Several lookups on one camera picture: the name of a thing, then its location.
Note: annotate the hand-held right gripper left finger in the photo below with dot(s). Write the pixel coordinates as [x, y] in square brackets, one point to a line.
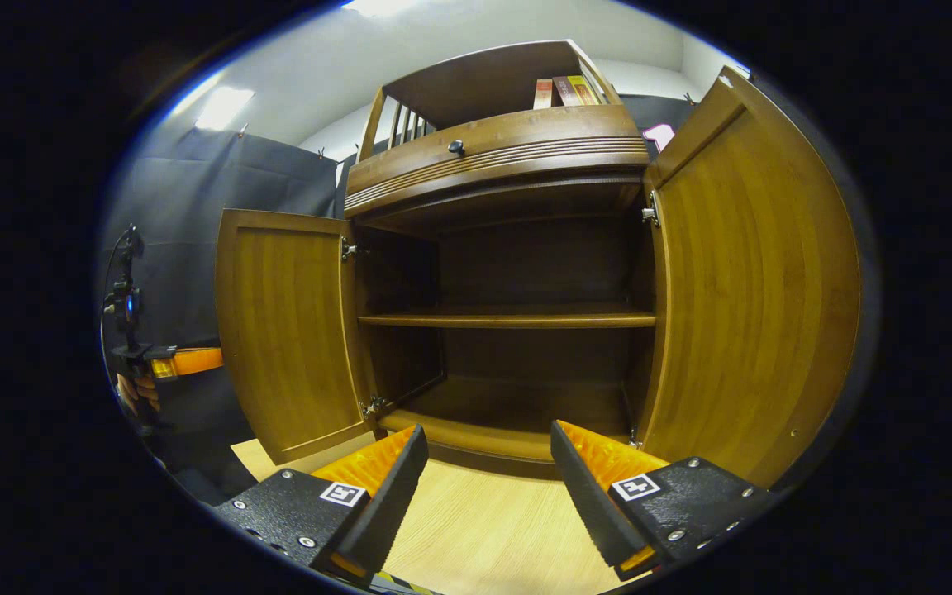
[385, 504]

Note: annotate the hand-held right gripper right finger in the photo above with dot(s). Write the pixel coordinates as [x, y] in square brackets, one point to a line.
[587, 504]

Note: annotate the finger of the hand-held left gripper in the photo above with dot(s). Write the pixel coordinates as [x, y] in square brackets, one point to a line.
[191, 362]

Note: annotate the wooden shoe cabinet door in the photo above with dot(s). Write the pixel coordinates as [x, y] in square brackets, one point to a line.
[757, 289]
[286, 330]

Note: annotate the wooden cabinet drawer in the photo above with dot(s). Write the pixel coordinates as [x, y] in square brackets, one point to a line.
[525, 136]

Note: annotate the black backdrop cloth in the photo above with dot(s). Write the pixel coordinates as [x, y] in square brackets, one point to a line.
[195, 182]

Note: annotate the small ceiling light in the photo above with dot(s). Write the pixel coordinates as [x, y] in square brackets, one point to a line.
[224, 107]

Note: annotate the black round drawer knob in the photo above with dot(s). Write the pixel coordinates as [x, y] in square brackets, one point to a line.
[456, 148]

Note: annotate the brown book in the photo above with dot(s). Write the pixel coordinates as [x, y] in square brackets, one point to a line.
[567, 91]

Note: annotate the yellow book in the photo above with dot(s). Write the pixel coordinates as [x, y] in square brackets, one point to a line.
[585, 89]

